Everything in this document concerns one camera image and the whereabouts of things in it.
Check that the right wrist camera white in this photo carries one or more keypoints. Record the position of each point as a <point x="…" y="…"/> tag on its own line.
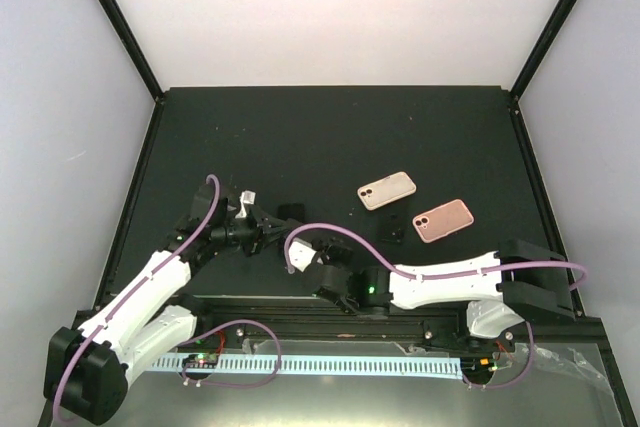
<point x="301" y="255"/>

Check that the black frame post right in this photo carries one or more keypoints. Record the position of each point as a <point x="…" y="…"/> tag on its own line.
<point x="543" y="44"/>

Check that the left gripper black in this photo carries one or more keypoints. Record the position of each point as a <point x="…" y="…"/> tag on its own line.
<point x="262" y="229"/>

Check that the left circuit board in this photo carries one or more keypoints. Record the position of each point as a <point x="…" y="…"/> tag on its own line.
<point x="200" y="361"/>

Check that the right circuit board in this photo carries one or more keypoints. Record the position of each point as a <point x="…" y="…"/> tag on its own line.
<point x="483" y="365"/>

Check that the pink phone case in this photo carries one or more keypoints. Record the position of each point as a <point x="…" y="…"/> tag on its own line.
<point x="442" y="221"/>

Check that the black frame post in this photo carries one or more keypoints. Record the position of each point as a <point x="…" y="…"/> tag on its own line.
<point x="132" y="47"/>
<point x="543" y="44"/>

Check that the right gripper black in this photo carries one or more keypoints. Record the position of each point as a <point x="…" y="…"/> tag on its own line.
<point x="332" y="246"/>

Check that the black phone case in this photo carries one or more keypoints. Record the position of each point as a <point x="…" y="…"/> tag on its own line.
<point x="292" y="211"/>

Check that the black frame post left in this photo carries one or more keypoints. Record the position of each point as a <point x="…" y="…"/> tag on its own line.
<point x="132" y="47"/>

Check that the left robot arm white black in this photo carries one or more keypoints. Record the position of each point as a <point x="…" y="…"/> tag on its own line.
<point x="90" y="368"/>

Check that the white slotted cable duct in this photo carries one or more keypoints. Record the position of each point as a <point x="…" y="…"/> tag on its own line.
<point x="316" y="365"/>

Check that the circuit board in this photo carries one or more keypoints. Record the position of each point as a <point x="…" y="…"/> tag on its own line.
<point x="200" y="361"/>
<point x="483" y="365"/>

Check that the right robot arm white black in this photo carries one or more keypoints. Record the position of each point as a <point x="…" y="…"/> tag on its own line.
<point x="495" y="291"/>

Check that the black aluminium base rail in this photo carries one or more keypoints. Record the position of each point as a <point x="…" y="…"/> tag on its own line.
<point x="440" y="328"/>

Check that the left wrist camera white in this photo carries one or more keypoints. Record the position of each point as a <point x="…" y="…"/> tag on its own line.
<point x="246" y="201"/>

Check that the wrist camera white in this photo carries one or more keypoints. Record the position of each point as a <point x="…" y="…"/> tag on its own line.
<point x="301" y="255"/>
<point x="246" y="201"/>

